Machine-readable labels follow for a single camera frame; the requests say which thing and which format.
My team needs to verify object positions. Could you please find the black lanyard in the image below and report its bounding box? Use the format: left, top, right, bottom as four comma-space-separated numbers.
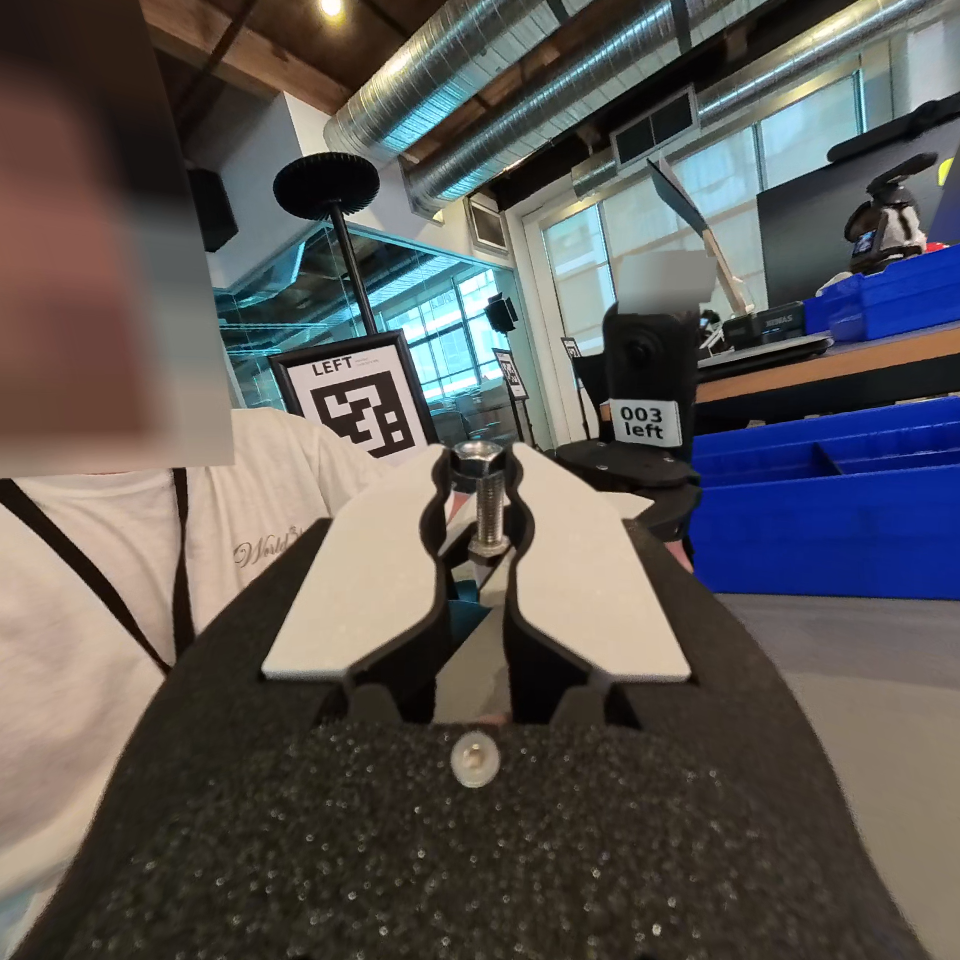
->
0, 468, 198, 674

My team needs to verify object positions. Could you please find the wooden counter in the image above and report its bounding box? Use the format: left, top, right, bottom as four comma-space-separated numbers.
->
693, 322, 960, 406

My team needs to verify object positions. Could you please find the black monitor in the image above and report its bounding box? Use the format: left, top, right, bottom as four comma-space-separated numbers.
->
756, 123, 960, 310

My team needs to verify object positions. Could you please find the blue storage bin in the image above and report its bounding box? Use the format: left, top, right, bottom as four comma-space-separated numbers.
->
858, 243, 960, 322
804, 271, 864, 340

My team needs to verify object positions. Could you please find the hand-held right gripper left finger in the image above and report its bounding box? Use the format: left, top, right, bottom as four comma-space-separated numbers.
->
262, 442, 456, 725

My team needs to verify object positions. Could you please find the blue plastic bin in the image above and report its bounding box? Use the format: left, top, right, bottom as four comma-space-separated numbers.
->
688, 396, 960, 601

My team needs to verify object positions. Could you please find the silver air duct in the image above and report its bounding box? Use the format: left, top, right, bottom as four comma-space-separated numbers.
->
324, 0, 680, 165
405, 0, 960, 219

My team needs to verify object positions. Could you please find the black device with small screen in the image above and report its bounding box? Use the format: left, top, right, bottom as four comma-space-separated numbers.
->
843, 153, 931, 265

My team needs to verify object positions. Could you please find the black disc-top pole stand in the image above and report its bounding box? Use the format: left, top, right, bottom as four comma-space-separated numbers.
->
272, 152, 385, 336

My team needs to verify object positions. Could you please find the black wall speaker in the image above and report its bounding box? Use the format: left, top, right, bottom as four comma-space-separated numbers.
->
187, 168, 240, 254

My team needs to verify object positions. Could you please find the black framed marker sign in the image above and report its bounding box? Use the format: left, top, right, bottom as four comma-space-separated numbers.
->
267, 328, 441, 460

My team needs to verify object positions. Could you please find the silver hex bolt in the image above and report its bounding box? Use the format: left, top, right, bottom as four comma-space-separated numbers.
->
451, 441, 508, 558

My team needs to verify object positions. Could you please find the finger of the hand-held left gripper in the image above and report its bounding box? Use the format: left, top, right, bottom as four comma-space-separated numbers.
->
474, 559, 519, 615
442, 504, 475, 562

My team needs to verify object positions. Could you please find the dark slanted display board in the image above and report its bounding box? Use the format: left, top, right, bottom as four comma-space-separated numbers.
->
646, 157, 755, 316

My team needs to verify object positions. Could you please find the black equipment case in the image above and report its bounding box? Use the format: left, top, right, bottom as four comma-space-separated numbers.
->
721, 302, 807, 351

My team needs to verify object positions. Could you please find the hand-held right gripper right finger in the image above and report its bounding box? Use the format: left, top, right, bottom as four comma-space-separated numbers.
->
504, 441, 693, 725

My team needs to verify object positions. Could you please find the wall vent grille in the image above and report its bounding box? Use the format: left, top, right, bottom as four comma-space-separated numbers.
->
609, 84, 700, 168

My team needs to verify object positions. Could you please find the person in white t-shirt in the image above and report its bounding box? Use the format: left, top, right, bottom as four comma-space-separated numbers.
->
0, 408, 391, 935

